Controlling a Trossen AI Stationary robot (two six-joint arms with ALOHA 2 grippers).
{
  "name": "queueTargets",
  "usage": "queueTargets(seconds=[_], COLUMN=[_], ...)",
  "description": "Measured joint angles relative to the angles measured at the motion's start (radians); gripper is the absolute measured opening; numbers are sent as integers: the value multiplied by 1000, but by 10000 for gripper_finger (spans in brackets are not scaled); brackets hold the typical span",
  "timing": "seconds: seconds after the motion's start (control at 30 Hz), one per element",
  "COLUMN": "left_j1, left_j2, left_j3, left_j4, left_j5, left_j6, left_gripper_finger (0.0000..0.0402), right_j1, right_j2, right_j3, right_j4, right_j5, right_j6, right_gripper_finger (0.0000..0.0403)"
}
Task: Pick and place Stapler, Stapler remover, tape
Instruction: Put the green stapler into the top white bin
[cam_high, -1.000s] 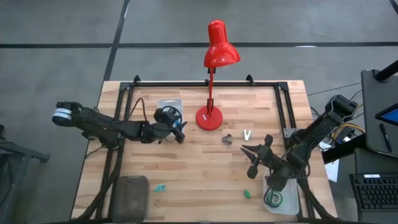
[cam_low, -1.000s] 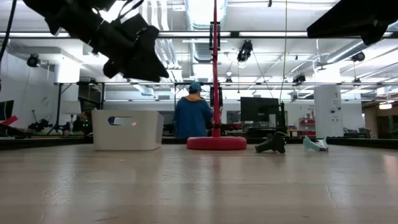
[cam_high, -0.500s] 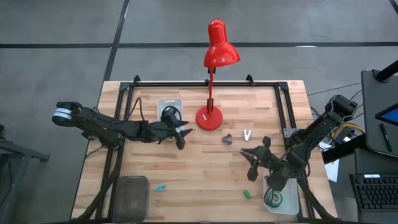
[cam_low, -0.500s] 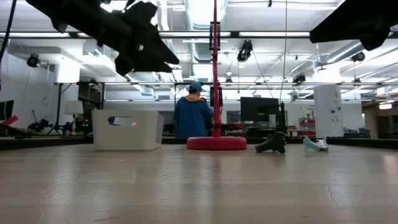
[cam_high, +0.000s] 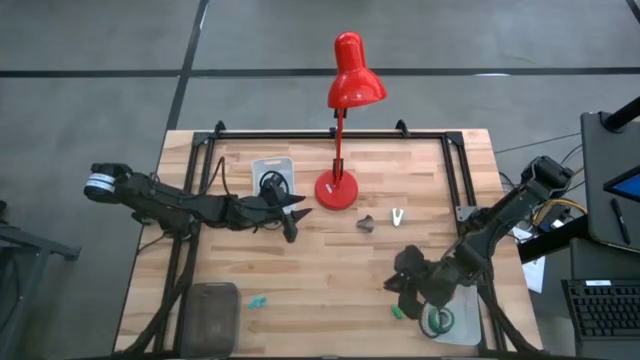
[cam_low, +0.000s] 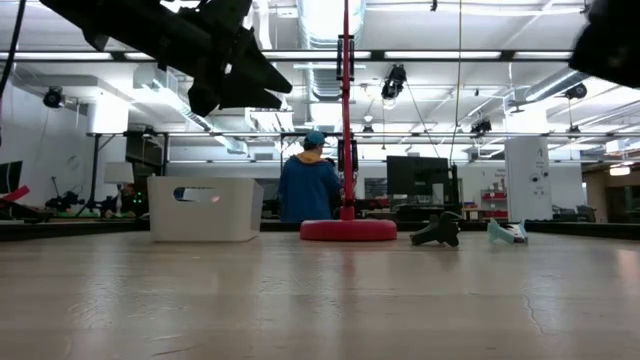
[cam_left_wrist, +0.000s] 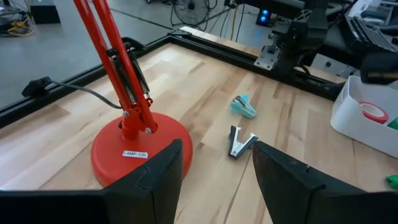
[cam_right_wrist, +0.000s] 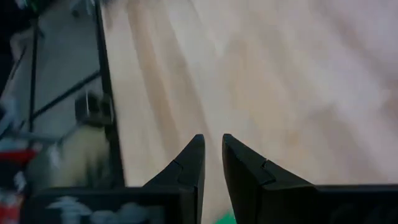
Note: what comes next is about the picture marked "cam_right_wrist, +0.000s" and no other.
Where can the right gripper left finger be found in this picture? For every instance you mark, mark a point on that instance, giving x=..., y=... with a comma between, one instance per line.
x=186, y=186

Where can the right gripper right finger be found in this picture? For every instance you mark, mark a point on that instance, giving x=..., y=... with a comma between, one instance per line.
x=255, y=193

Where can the green mini stapler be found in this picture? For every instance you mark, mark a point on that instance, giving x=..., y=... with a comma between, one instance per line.
x=226, y=219

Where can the black aluminium table frame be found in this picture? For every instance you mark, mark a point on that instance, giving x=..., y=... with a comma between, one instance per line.
x=107, y=77

